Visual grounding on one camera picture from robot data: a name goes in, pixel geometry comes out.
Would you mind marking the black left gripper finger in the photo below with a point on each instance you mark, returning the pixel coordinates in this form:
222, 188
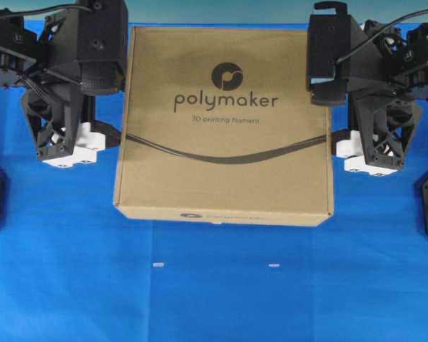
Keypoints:
102, 77
111, 134

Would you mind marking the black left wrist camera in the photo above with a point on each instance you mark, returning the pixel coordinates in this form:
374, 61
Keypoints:
102, 33

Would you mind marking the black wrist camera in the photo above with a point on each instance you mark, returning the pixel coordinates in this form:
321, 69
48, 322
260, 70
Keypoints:
102, 33
329, 24

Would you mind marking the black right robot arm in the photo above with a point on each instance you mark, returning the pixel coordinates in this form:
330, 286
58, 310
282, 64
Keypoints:
354, 66

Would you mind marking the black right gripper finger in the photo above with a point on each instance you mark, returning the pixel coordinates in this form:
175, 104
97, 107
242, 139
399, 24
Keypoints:
338, 136
331, 93

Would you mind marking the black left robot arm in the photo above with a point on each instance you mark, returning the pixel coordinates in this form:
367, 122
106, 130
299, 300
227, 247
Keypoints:
13, 38

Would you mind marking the brown polymaker cardboard box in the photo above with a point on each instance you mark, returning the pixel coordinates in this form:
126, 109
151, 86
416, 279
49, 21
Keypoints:
218, 127

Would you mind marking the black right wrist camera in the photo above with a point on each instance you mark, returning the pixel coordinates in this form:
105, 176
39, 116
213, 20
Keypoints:
329, 24

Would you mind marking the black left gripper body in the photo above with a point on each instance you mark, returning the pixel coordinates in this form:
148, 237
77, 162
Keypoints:
59, 115

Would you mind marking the blue table cloth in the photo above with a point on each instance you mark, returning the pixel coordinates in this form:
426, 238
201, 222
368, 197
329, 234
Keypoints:
73, 268

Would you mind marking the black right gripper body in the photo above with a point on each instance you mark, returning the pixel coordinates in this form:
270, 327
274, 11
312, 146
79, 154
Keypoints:
383, 117

